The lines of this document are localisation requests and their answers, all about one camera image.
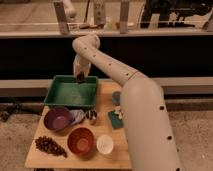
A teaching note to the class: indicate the white paper cup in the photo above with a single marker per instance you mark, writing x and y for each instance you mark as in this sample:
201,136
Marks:
105,144

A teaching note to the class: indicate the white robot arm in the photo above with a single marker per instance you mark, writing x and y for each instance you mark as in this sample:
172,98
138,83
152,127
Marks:
148,131

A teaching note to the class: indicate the dark brown eraser block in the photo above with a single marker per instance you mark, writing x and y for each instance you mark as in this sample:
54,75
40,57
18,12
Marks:
80,78

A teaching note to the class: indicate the green sponge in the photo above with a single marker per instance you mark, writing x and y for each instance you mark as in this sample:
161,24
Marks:
116,122

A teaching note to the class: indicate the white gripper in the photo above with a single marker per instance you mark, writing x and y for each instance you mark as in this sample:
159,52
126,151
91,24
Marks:
81,64

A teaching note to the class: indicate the orange bowl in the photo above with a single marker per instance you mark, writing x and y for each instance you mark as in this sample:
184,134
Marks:
81,141

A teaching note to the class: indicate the wooden table board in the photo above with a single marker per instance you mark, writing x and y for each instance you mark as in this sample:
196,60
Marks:
118,159

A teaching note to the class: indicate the purple bowl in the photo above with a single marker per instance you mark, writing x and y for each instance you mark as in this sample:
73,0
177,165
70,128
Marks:
57,118

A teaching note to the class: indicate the crumpled grey cloth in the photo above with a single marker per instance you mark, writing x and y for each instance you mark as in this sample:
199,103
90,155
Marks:
78,116

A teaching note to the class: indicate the yellow banana toy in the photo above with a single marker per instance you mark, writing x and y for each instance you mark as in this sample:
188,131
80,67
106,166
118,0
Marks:
118,112

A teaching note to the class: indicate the small striped dark object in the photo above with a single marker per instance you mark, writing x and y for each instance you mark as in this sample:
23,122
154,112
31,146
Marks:
91,115

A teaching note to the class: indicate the bunch of dark grapes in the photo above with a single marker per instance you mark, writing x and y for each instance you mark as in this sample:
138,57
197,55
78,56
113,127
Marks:
50,146

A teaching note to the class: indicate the green plastic tray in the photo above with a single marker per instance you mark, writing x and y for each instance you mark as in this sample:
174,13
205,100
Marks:
65,91

